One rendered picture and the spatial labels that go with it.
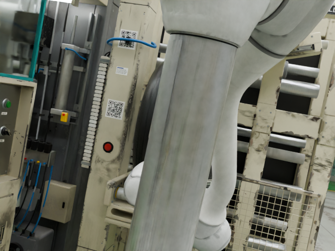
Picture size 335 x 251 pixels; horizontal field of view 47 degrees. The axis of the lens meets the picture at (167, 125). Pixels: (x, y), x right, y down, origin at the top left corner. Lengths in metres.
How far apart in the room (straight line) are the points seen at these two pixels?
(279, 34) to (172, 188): 0.30
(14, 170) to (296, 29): 1.21
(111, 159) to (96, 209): 0.22
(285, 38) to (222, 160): 0.29
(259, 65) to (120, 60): 0.99
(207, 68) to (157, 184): 0.17
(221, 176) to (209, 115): 0.33
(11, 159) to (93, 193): 0.36
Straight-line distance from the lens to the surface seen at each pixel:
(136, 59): 1.59
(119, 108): 1.60
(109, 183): 1.51
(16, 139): 1.58
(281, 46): 0.68
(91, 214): 1.69
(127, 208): 1.52
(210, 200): 0.90
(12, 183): 1.56
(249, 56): 0.69
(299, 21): 0.65
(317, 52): 1.95
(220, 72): 0.54
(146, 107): 1.36
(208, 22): 0.52
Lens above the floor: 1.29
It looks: 3 degrees down
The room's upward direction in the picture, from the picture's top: 11 degrees clockwise
